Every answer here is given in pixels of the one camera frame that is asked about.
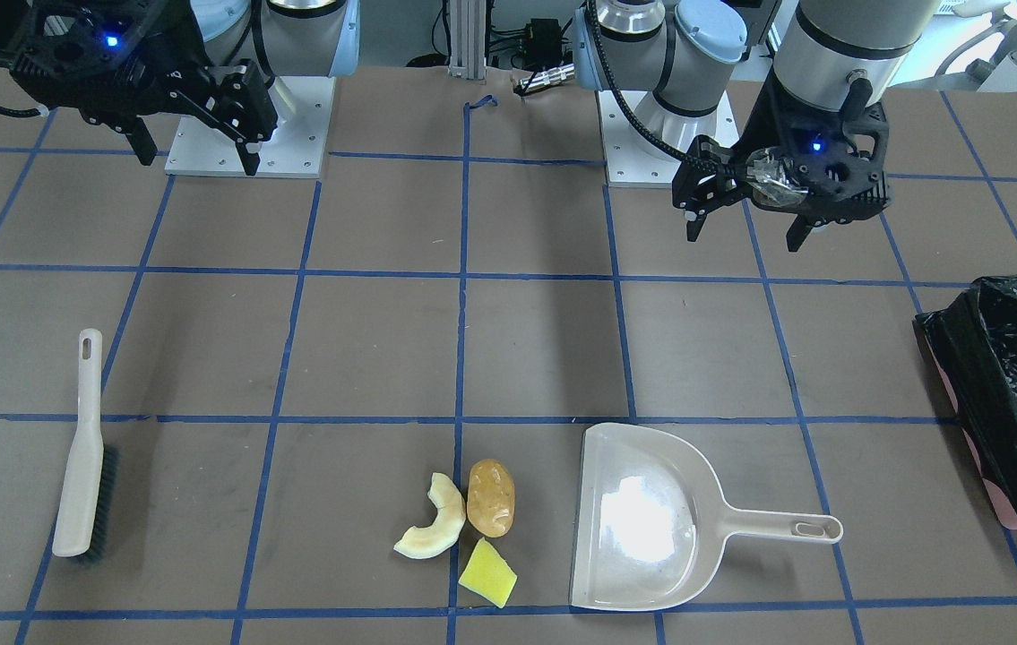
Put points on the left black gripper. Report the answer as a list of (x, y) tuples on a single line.
[(763, 127)]

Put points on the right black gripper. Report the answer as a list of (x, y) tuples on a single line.
[(175, 55)]

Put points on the beige plastic dustpan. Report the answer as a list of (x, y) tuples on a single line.
[(653, 523)]

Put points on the brown potato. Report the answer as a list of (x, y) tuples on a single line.
[(491, 498)]

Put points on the beige hand brush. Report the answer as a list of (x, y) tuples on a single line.
[(82, 520)]

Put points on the yellow sponge piece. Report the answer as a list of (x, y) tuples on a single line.
[(488, 574)]

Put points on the pale curved peel piece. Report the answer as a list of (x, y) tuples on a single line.
[(420, 543)]

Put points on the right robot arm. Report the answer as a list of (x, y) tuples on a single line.
[(285, 38)]

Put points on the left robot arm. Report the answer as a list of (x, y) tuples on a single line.
[(684, 55)]

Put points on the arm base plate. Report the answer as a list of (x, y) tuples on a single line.
[(296, 149), (631, 161)]

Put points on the aluminium frame post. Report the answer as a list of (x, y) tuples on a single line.
[(467, 25)]

